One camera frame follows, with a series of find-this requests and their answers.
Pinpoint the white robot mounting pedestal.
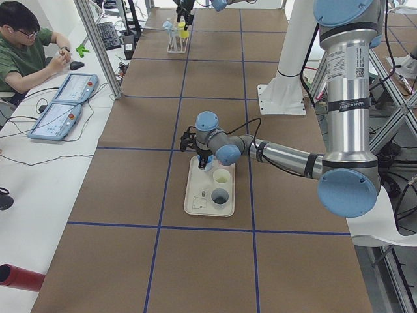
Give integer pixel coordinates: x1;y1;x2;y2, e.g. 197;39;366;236
257;0;318;115

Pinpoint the white wire cup rack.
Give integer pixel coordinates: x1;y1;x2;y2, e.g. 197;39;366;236
167;29;189;53

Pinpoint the white chair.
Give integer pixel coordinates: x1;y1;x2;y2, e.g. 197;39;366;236
346;186;416;247

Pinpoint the blue teach pendant near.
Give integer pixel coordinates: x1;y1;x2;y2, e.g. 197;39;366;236
27;102;82;141

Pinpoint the blue teach pendant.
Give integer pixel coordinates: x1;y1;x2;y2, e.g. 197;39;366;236
52;73;98;104
27;102;82;141

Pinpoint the pale green plastic cup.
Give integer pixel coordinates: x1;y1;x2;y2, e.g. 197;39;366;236
212;168;231;189

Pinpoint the cream plastic tray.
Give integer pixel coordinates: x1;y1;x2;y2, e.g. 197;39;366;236
184;156;235;217

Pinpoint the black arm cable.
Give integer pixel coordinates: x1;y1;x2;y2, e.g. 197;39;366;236
224;117;313;179

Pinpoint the black keyboard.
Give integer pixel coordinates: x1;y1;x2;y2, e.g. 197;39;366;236
96;22;121;50

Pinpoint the aluminium frame post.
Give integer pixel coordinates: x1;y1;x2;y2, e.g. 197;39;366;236
74;0;122;100

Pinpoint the red bottle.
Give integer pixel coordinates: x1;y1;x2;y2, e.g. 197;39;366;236
1;264;46;292

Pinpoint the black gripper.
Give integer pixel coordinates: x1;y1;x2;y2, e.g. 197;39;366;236
180;126;210;169
176;0;195;26

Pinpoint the black computer mouse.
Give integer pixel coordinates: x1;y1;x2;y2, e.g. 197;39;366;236
69;61;85;70

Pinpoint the green plastic clip tool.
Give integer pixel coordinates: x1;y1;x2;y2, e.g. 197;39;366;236
76;44;90;58

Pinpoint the person in green shirt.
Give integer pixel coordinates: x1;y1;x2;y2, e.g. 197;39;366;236
1;1;72;94

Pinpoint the blue teach pendant far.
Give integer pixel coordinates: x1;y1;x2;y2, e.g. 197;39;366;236
52;73;98;104

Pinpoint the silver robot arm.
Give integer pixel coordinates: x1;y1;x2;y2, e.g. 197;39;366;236
180;1;387;218
173;0;240;28

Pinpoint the grey plastic cup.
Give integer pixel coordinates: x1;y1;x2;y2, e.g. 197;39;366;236
210;188;229;209

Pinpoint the yellow plastic cup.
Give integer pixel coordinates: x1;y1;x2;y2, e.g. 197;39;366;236
177;22;190;40

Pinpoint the blue plastic cup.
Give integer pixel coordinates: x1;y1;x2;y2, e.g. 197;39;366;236
198;155;214;171
162;20;173;33

